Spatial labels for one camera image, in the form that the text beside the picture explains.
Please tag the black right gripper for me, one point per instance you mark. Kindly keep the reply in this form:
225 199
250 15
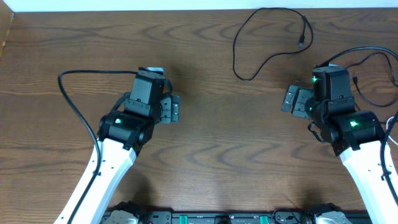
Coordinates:
302 96

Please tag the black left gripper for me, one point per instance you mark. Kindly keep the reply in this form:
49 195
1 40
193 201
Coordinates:
172 110

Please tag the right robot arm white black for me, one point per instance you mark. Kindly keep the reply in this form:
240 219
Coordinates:
356 136

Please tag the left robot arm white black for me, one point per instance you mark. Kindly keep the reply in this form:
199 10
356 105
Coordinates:
122 133

